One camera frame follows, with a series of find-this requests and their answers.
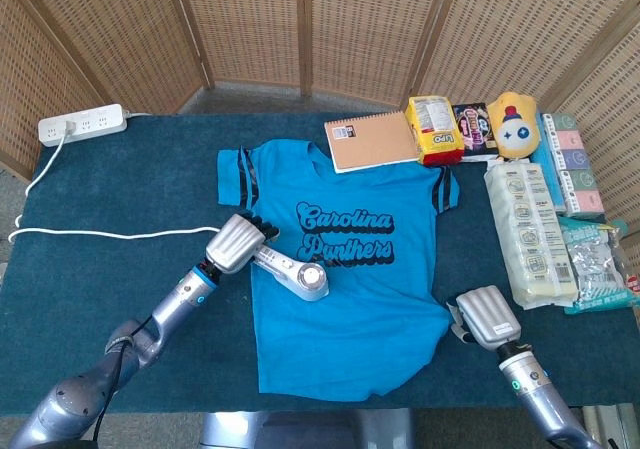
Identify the yellow Lipo snack bag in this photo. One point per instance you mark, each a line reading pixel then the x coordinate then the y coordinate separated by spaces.
pixel 437 139

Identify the white handheld steam iron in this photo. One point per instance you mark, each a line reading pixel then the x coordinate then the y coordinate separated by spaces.
pixel 305 281

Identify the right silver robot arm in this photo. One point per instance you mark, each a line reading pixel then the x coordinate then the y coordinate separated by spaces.
pixel 535 394

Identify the dark teal table carpet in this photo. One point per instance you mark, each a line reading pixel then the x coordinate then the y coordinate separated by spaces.
pixel 100 294

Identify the pink green pastel tissue pack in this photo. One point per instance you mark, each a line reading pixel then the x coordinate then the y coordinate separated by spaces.
pixel 575 169

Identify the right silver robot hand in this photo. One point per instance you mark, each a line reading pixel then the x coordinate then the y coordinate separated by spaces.
pixel 487 319

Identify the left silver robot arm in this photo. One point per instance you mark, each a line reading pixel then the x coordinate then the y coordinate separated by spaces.
pixel 150 329

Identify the black snack packet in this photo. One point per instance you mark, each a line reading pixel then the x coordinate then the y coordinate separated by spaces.
pixel 475 129

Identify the light blue tissue pack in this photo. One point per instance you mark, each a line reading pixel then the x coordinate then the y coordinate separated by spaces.
pixel 546 169

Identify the yellow plush toy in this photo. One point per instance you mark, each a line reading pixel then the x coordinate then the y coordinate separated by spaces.
pixel 515 129

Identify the kraft spiral notebook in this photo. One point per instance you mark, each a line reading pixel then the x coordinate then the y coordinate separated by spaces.
pixel 372 141

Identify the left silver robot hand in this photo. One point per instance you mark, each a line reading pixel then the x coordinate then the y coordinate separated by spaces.
pixel 235 244

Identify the white power strip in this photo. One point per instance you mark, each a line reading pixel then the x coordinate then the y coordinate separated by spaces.
pixel 95 121

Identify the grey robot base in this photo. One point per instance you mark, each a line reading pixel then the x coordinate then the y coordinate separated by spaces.
pixel 300 431

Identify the long white cotton pad pack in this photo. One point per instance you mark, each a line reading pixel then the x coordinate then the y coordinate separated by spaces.
pixel 530 229

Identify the silver teal snack bag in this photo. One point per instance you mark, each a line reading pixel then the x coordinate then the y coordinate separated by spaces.
pixel 595 264

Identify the wicker folding screen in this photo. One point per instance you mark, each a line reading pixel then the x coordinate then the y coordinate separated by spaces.
pixel 250 24

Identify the blue Carolina Panthers t-shirt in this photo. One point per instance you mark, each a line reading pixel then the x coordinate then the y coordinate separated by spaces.
pixel 350 349

